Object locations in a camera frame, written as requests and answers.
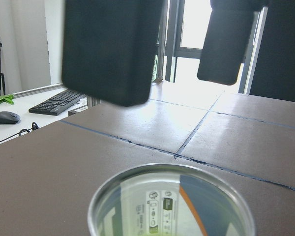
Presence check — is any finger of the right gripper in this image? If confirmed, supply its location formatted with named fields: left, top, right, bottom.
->
left=197, top=0, right=269, bottom=86
left=61, top=0, right=164, bottom=107

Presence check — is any green plastic clamp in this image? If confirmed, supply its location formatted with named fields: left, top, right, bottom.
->
left=0, top=94, right=14, bottom=105

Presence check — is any black keyboard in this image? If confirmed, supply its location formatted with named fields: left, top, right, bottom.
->
left=29, top=89, right=85, bottom=116

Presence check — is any black computer mouse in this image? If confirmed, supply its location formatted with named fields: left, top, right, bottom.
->
left=0, top=111, right=21, bottom=124

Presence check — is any clear tennis ball can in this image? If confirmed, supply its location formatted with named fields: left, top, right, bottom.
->
left=88, top=163, right=257, bottom=236

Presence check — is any black desk cable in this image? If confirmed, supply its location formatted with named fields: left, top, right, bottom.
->
left=0, top=122, right=40, bottom=148

